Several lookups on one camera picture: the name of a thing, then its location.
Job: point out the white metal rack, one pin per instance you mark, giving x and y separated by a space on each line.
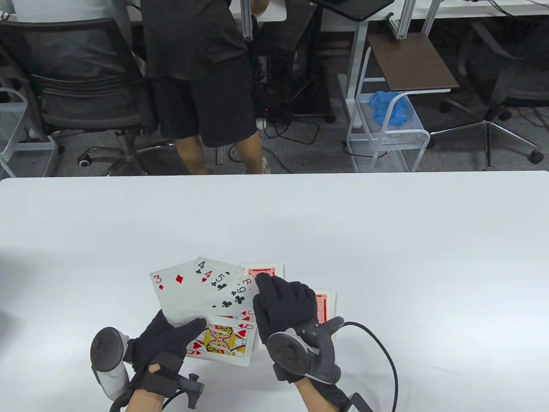
34 146

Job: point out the black tray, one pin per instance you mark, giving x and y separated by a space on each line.
356 8

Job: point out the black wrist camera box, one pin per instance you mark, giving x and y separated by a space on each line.
358 403

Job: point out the grey and white left controller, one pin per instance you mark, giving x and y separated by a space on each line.
105 347

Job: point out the white office desk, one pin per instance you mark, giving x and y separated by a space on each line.
270 10
450 13

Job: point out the blue plastic bag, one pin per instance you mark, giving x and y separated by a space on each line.
388 109

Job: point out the dark grey right controller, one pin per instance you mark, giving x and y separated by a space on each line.
291 352

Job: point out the brown wooden board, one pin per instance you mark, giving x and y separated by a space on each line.
407 64

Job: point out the long aluminium profile post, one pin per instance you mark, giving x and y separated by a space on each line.
220 156

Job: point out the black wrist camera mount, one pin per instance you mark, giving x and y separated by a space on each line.
191 386
285 374

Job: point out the black mesh office chair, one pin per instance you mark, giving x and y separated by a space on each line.
85 116

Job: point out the person's left hand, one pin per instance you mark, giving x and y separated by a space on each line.
158 347

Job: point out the short aluminium profile post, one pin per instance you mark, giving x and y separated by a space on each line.
245 21
405 21
430 17

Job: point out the person's right forearm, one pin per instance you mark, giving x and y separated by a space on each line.
319 397

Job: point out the person's left forearm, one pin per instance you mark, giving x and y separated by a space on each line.
143 403

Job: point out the dark grey office chair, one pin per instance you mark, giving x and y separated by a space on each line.
514 81

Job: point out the black computer tower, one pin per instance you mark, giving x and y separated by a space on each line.
300 56

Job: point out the white plug adapter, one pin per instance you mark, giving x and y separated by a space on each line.
262 123

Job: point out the person's right hand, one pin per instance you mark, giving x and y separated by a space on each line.
287 304

